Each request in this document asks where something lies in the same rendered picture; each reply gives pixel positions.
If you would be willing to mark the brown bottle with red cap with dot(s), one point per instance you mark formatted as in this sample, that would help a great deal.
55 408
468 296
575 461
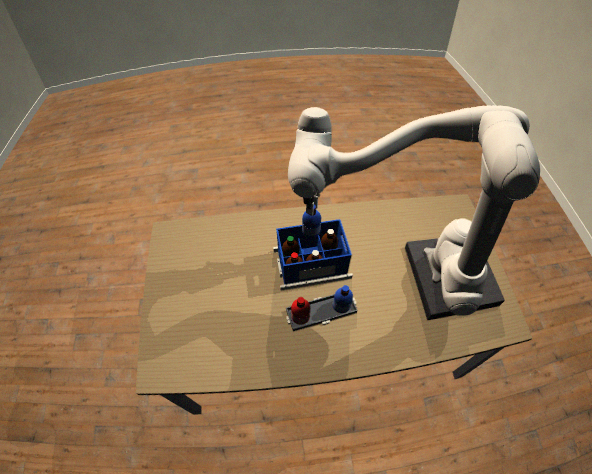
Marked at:
294 259

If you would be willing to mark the blue bottle with grey label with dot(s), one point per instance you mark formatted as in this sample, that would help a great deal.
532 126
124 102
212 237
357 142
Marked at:
342 299

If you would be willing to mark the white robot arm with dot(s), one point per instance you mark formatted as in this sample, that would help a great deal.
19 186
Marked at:
510 168

